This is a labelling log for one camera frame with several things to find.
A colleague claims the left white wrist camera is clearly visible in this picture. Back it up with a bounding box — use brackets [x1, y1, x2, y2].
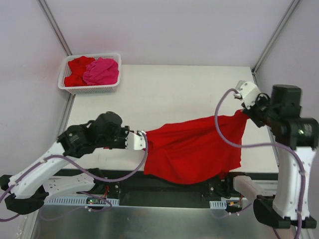
[125, 130, 146, 150]

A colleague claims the right white cable duct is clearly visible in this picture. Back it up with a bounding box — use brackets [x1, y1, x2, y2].
[209, 200, 227, 210]

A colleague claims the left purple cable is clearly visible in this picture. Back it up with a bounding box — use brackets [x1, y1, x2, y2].
[0, 130, 150, 222]

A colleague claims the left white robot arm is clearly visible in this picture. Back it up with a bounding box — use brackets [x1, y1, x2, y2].
[0, 112, 130, 215]

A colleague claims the aluminium frame post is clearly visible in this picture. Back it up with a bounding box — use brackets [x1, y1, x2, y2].
[37, 0, 73, 56]
[251, 0, 302, 76]

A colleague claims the left white cable duct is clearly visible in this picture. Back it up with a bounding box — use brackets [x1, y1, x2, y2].
[44, 196, 109, 207]

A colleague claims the white cable duct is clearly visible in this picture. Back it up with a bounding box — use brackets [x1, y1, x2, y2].
[209, 200, 227, 210]
[44, 196, 109, 207]

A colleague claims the white plastic basket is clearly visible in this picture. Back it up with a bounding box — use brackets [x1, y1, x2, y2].
[58, 53, 122, 95]

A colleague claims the red t shirt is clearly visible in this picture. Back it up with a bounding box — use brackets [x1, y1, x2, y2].
[64, 56, 95, 87]
[144, 116, 242, 185]

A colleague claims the pink t shirt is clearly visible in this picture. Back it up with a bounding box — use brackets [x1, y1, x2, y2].
[83, 58, 119, 86]

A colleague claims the right aluminium frame post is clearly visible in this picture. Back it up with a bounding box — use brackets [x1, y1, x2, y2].
[251, 0, 302, 76]

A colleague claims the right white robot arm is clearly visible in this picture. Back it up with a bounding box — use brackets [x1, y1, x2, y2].
[224, 82, 319, 229]

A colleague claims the left aluminium frame post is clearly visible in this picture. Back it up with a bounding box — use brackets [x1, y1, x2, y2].
[37, 0, 73, 56]

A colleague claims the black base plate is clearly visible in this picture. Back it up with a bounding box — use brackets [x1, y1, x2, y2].
[87, 172, 242, 209]

